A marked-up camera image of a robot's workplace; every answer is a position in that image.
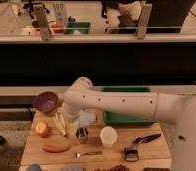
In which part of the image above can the peeled banana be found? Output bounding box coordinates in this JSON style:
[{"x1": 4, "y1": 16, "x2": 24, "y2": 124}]
[{"x1": 53, "y1": 113, "x2": 67, "y2": 137}]

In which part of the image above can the red yellow apple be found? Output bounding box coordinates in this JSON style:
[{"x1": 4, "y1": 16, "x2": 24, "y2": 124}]
[{"x1": 35, "y1": 122, "x2": 51, "y2": 138}]

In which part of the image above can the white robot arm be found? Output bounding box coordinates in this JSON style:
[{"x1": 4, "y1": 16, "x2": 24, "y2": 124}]
[{"x1": 62, "y1": 77, "x2": 196, "y2": 171}]

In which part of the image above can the small metal cup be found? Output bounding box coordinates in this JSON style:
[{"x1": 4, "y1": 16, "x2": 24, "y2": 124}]
[{"x1": 76, "y1": 127, "x2": 88, "y2": 144}]

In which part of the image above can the white paper cup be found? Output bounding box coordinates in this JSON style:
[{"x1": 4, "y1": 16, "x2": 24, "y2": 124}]
[{"x1": 100, "y1": 126, "x2": 118, "y2": 147}]

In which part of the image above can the light blue cloth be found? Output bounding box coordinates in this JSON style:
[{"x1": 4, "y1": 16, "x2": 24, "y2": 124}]
[{"x1": 79, "y1": 111, "x2": 96, "y2": 127}]

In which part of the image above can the metal fork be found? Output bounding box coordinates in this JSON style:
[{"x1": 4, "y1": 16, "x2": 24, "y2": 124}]
[{"x1": 71, "y1": 151, "x2": 102, "y2": 158}]

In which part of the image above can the orange carrot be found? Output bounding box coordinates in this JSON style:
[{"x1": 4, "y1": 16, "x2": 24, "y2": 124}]
[{"x1": 42, "y1": 144, "x2": 71, "y2": 153}]

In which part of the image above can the purple bowl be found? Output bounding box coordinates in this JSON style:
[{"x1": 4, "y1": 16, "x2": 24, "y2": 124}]
[{"x1": 33, "y1": 91, "x2": 59, "y2": 113}]

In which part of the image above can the green plastic tray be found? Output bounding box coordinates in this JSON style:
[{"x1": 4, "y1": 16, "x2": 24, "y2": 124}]
[{"x1": 102, "y1": 86, "x2": 154, "y2": 126}]

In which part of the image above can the blue ball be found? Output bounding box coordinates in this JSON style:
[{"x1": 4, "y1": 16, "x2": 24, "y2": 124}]
[{"x1": 25, "y1": 164, "x2": 42, "y2": 171}]

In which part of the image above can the red berries pile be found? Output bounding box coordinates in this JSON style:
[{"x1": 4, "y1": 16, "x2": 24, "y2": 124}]
[{"x1": 94, "y1": 165, "x2": 130, "y2": 171}]

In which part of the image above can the dark brown block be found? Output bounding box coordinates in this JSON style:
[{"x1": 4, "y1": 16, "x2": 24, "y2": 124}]
[{"x1": 143, "y1": 167, "x2": 170, "y2": 171}]

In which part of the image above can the black handled brush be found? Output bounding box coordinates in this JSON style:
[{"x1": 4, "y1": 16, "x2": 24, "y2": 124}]
[{"x1": 124, "y1": 134, "x2": 160, "y2": 162}]

